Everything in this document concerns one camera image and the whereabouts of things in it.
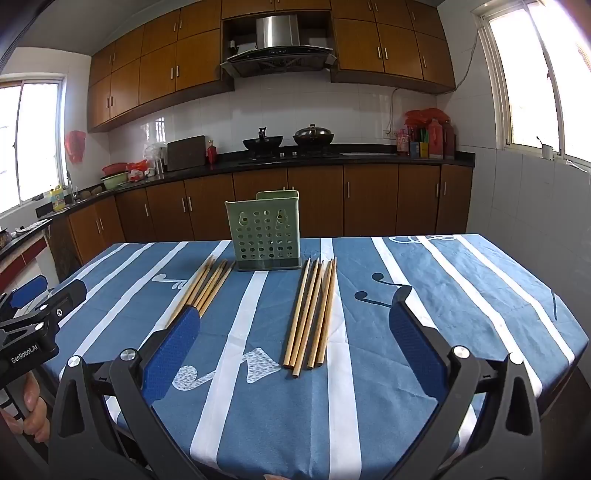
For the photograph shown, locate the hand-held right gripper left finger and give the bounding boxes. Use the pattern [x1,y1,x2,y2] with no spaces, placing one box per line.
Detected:
[48,305,208,480]

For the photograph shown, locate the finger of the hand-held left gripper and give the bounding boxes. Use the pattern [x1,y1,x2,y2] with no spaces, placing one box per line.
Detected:
[34,279,88,334]
[0,274,48,319]

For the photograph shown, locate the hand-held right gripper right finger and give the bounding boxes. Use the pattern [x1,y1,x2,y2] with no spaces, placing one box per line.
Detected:
[389,295,544,480]

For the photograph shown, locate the row of wooden chopsticks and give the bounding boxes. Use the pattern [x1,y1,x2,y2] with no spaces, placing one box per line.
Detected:
[165,255,235,326]
[281,257,338,380]

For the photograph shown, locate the green perforated chopstick holder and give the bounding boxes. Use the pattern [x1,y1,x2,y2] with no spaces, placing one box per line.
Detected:
[224,190,304,272]

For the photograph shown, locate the person's left hand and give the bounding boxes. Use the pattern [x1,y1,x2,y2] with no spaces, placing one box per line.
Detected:
[0,371,51,446]

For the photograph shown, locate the dark side counter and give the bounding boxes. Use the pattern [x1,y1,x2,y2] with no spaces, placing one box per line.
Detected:
[0,217,58,296]

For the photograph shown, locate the blue white striped tablecloth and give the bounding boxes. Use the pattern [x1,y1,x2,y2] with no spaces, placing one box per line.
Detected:
[41,233,591,480]

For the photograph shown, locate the green plastic basin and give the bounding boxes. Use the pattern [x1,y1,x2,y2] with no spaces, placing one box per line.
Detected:
[100,172,130,191]

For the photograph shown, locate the sliding window with grille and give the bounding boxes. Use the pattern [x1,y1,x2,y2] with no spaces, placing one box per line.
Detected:
[0,76,68,214]

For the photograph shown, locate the hanging red plastic bag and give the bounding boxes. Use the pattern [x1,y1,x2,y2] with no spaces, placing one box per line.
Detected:
[65,130,87,163]

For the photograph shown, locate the wooden lower kitchen cabinets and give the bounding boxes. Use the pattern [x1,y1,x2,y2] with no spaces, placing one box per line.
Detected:
[46,164,474,278]

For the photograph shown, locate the dark brown cutting board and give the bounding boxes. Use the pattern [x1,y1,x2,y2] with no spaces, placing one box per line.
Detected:
[166,135,207,172]

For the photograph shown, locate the black kitchen countertop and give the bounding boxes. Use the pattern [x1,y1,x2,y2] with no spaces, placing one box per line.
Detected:
[36,144,476,217]

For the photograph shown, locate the tall red bottle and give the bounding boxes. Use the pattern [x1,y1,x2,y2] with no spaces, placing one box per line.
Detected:
[427,119,444,159]

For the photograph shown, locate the black gas stove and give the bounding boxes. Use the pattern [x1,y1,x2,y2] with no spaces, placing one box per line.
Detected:
[240,148,340,161]

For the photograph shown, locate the large red plastic bag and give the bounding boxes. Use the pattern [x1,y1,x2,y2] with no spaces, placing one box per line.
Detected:
[405,108,448,127]

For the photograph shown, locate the black wok with lid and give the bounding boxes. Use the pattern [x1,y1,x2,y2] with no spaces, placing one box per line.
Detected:
[293,124,335,147]

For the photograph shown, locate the steel range hood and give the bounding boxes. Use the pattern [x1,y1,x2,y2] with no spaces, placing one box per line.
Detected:
[220,15,338,78]

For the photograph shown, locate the white wall cable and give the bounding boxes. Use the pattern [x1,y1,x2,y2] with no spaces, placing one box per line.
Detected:
[390,25,483,137]

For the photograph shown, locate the wooden upper wall cabinets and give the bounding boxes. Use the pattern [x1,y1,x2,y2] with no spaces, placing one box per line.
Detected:
[87,0,458,134]

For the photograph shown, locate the large white frame window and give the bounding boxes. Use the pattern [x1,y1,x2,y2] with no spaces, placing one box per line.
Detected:
[478,0,591,174]

